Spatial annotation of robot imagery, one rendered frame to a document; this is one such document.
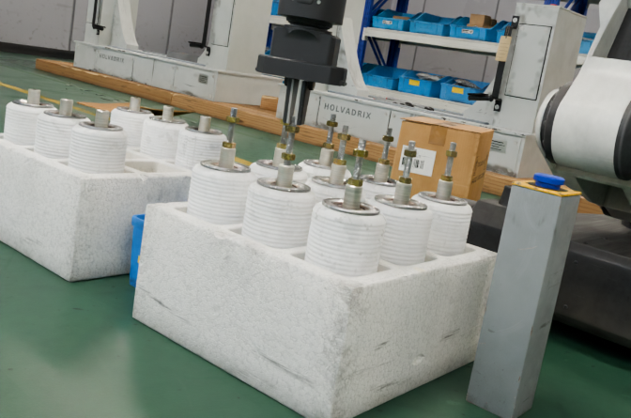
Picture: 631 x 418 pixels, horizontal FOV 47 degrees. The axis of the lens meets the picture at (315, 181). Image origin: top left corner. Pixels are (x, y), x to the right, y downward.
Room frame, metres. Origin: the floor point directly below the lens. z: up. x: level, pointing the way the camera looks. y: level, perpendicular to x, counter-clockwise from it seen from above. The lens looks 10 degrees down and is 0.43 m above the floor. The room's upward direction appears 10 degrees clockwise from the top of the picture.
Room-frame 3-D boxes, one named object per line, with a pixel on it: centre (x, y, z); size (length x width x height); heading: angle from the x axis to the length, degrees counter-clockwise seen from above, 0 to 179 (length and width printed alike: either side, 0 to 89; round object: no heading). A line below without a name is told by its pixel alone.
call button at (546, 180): (0.95, -0.30, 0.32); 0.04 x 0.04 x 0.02
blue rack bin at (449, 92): (6.44, -1.23, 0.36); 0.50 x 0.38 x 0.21; 140
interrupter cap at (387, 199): (1.00, -0.12, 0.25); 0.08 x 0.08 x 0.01
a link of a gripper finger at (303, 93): (0.98, 0.03, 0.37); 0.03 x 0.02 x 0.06; 169
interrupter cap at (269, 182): (0.98, 0.04, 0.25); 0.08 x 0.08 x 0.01
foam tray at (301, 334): (1.07, -0.03, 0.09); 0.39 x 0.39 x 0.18; 52
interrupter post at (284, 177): (0.98, 0.04, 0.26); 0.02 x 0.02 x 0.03
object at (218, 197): (1.05, 0.13, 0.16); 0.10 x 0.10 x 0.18
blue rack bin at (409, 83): (6.71, -0.88, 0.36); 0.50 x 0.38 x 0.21; 140
